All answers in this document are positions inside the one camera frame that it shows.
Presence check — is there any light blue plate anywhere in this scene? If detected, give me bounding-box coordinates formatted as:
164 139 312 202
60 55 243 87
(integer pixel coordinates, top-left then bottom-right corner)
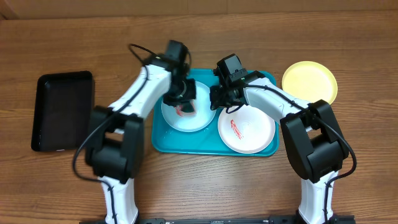
161 81 216 132

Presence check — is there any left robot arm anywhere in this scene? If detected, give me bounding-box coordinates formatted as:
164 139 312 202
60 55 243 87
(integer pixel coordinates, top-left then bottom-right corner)
79 40 196 223

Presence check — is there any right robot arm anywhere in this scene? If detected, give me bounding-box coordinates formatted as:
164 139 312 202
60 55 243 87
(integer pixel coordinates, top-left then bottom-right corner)
210 54 357 223

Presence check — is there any black rectangular plastic bin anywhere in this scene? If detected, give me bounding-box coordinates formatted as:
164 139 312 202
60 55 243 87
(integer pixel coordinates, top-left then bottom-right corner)
31 71 95 152

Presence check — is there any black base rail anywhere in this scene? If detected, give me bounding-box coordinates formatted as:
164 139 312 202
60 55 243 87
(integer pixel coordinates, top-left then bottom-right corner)
80 215 356 224

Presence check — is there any white plate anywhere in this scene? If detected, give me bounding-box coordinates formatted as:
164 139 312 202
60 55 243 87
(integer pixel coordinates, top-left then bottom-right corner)
218 106 279 156

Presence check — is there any green and pink sponge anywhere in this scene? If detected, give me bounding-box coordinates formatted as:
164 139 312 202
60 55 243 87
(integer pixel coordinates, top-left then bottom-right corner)
180 102 195 113

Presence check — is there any yellow green plate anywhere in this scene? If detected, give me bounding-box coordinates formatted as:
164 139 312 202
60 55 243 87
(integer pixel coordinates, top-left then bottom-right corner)
282 61 338 105

